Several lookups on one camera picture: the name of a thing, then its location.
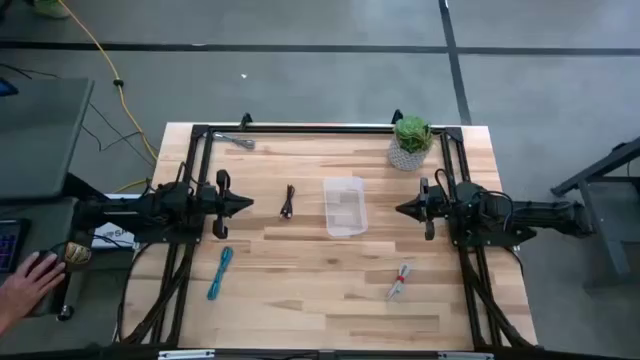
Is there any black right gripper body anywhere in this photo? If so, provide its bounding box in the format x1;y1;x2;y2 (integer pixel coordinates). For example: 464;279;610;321
420;177;451;242

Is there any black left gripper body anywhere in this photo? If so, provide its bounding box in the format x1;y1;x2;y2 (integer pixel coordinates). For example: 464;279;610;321
200;169;232;240

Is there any black USB-C cable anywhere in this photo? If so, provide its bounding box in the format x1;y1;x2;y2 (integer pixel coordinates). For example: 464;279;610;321
279;183;296;220

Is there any silver grey cable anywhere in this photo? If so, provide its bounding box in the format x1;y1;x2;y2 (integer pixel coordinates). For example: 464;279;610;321
212;131;257;151

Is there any white cable with red tie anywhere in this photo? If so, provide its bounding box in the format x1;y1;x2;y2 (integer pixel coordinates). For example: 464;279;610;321
385;263;412;302

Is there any teal USB-C cable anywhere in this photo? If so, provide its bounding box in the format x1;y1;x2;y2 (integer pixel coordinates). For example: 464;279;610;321
206;245;235;302

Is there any clear plastic container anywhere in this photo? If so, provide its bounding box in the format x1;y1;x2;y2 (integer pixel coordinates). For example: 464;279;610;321
323;175;369;238

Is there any succulent in white pot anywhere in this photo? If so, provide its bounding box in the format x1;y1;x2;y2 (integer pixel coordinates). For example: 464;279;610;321
387;115;435;172

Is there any white printed box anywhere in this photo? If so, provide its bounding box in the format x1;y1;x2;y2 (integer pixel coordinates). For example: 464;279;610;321
91;222;139;250

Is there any small gold round object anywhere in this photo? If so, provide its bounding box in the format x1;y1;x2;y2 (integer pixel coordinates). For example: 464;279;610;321
63;241;93;266

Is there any black metal stand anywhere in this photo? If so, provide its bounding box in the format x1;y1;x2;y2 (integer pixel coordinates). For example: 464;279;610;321
549;135;640;291

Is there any dark desk surface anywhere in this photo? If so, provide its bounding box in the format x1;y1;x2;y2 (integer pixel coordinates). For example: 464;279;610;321
0;197;86;319

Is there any grey desk panel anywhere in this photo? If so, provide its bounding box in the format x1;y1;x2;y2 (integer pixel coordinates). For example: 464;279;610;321
0;77;95;201

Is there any person's hand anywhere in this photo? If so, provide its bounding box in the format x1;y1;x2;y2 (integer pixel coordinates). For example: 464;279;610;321
0;251;67;337

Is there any backlit keyboard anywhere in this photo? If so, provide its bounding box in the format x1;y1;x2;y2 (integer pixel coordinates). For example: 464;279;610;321
0;218;29;275

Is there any green shoe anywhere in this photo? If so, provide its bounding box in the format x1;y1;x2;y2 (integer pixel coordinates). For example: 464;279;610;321
32;0;71;20

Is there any black aluminium frame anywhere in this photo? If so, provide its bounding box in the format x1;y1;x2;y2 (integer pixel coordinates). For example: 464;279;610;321
113;110;539;360

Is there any thin black floor cable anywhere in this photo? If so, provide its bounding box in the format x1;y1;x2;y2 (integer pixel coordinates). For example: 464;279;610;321
0;62;157;169

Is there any silver metal bracket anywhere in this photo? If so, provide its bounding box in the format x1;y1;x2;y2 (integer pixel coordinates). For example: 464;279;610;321
437;351;495;360
158;349;216;360

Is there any yellow extension cord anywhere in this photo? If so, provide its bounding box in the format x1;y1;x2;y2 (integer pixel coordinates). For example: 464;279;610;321
57;0;160;194

